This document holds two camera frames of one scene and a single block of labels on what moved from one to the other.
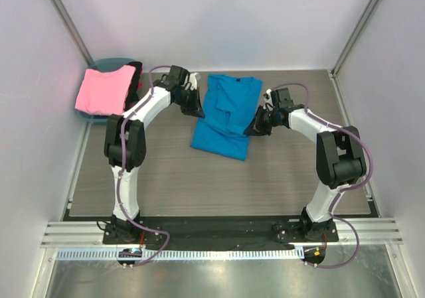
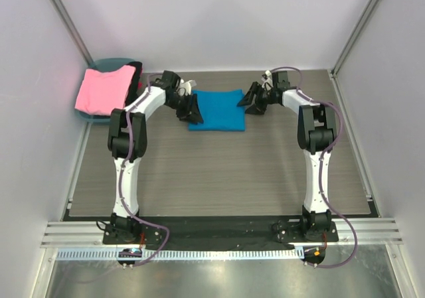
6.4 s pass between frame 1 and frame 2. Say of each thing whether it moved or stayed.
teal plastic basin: stayed
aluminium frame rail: stayed
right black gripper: moved
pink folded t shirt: stayed
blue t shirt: moved
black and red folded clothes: stayed
